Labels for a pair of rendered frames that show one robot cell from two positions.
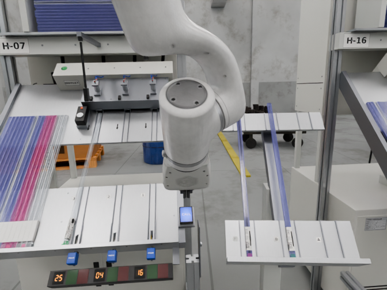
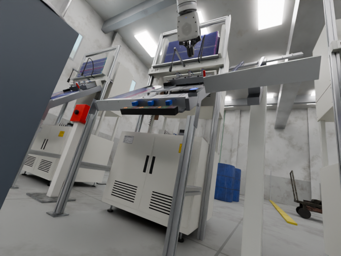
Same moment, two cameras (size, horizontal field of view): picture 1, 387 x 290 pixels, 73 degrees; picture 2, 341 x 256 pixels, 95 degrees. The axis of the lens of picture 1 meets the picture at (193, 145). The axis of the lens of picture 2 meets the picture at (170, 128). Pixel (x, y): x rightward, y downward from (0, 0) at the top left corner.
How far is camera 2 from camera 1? 0.85 m
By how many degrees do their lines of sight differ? 43
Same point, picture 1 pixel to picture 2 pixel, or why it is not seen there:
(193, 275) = (190, 126)
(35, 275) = (120, 157)
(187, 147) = not seen: outside the picture
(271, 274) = (254, 149)
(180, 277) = (192, 180)
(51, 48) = (166, 69)
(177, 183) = (182, 32)
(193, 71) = not seen: hidden behind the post
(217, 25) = (278, 138)
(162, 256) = not seen: hidden behind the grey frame
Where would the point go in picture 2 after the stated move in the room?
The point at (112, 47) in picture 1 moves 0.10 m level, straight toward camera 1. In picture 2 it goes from (189, 66) to (188, 58)
